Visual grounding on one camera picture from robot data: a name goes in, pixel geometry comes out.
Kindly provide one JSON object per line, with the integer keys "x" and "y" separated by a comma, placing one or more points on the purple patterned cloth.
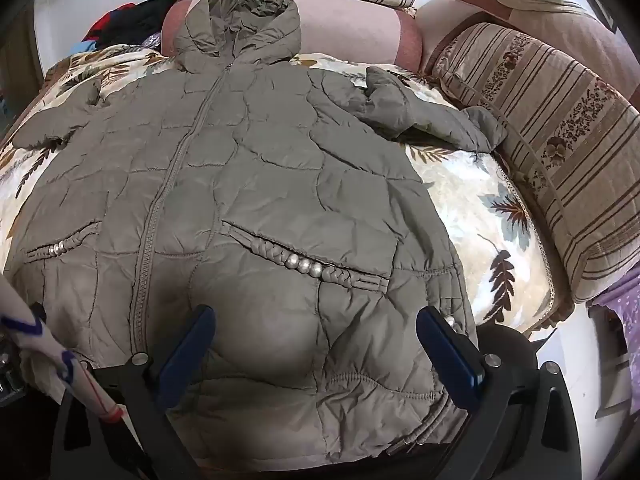
{"x": 623, "y": 299}

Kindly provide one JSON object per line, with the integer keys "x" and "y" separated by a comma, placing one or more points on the striped floral cushion at right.
{"x": 573, "y": 139}

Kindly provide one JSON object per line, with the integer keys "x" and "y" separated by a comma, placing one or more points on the pile of dark clothes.
{"x": 136, "y": 24}

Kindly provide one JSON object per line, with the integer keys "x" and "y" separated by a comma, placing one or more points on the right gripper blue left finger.
{"x": 164, "y": 373}

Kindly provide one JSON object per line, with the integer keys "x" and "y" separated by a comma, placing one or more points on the pink quilted pillow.
{"x": 360, "y": 32}

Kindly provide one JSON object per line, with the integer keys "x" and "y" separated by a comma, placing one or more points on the olive green puffer jacket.
{"x": 282, "y": 197}

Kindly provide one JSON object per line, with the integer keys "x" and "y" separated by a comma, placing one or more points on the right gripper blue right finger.
{"x": 464, "y": 371}

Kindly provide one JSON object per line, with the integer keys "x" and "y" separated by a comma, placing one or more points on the pink brown pillow at corner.
{"x": 580, "y": 36}

